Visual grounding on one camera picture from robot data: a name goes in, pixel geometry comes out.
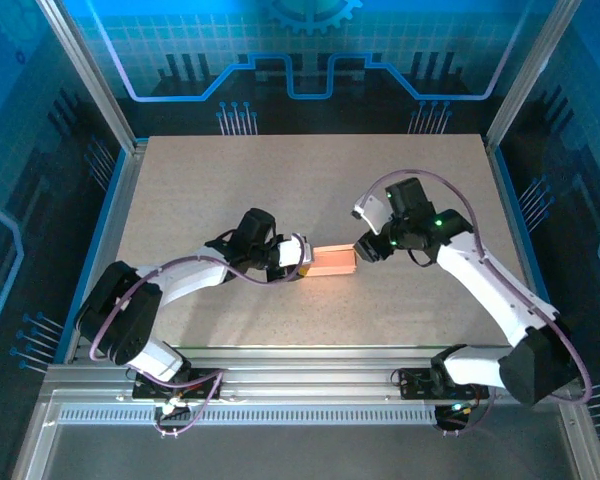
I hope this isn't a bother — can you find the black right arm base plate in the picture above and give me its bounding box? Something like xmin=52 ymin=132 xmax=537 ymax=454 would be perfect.
xmin=398 ymin=367 xmax=490 ymax=401

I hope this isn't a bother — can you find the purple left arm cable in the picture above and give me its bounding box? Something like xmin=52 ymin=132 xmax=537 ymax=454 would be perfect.
xmin=88 ymin=239 xmax=306 ymax=439

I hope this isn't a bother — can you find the pink cardboard paper box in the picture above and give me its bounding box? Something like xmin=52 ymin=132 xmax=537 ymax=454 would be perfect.
xmin=307 ymin=243 xmax=360 ymax=280

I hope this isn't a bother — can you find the aluminium side rail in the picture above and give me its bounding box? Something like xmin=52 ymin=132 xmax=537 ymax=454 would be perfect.
xmin=62 ymin=142 xmax=149 ymax=365
xmin=483 ymin=137 xmax=574 ymax=365

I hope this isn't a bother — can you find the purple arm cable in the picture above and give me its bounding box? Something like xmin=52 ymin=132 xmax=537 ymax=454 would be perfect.
xmin=88 ymin=239 xmax=306 ymax=439
xmin=362 ymin=168 xmax=594 ymax=439

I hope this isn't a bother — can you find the long aluminium frame rail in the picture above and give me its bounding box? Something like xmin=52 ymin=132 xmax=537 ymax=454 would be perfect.
xmin=44 ymin=344 xmax=584 ymax=401

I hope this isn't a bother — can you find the aluminium frame post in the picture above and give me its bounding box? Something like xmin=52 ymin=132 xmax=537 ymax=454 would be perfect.
xmin=35 ymin=0 xmax=149 ymax=154
xmin=482 ymin=0 xmax=584 ymax=151

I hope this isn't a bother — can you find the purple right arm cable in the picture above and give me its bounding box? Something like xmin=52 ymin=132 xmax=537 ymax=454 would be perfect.
xmin=362 ymin=168 xmax=594 ymax=439

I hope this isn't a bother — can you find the slotted grey cable duct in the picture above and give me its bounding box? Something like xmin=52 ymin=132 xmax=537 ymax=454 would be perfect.
xmin=58 ymin=405 xmax=444 ymax=427

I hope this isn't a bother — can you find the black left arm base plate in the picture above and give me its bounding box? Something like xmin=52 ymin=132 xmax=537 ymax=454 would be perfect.
xmin=132 ymin=367 xmax=225 ymax=401

